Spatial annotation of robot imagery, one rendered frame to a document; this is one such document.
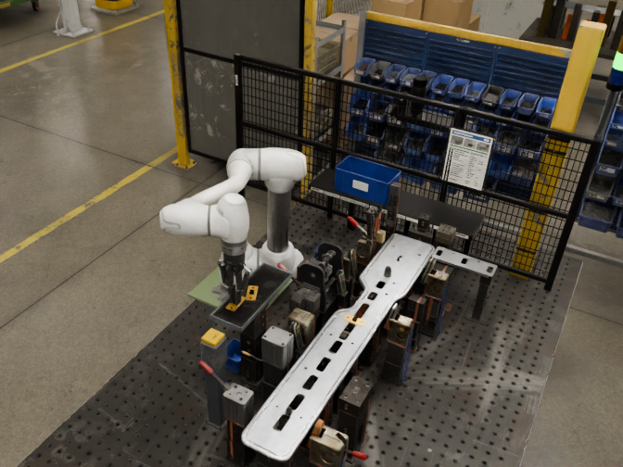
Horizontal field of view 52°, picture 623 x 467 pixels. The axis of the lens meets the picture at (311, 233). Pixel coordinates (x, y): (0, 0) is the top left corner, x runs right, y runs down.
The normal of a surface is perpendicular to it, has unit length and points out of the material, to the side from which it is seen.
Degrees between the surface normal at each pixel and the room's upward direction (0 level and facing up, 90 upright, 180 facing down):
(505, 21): 90
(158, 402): 0
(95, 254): 0
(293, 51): 91
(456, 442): 0
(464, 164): 90
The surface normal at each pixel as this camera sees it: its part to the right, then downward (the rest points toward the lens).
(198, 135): -0.49, 0.49
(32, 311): 0.04, -0.82
